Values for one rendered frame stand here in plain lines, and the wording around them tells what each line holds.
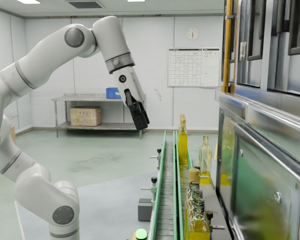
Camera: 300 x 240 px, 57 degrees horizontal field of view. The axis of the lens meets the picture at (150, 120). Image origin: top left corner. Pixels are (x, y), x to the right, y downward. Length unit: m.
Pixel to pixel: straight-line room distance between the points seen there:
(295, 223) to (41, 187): 0.61
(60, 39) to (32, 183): 0.38
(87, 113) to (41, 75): 5.52
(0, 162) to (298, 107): 0.75
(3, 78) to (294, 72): 0.68
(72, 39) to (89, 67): 6.14
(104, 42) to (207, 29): 5.96
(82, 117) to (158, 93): 1.86
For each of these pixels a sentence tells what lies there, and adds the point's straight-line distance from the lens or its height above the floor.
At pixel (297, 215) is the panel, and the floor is 1.26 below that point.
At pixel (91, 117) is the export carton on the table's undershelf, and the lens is 6.24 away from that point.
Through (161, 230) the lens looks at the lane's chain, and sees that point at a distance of 1.13.
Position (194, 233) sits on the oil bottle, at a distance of 0.78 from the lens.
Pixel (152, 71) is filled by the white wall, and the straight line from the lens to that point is 6.55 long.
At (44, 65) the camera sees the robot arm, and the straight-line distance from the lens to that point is 0.72.
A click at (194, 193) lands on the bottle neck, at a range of 0.81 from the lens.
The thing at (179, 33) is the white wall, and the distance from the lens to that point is 6.59.
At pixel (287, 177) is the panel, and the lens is 0.52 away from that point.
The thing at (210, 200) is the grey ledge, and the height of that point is 0.88.
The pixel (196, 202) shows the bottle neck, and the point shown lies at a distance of 0.76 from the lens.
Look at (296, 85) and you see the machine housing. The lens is 0.61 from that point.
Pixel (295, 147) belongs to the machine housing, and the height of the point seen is 1.36.
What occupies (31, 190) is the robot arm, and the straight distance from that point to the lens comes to 0.82.
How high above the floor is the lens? 1.48
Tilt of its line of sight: 10 degrees down
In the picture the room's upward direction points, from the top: straight up
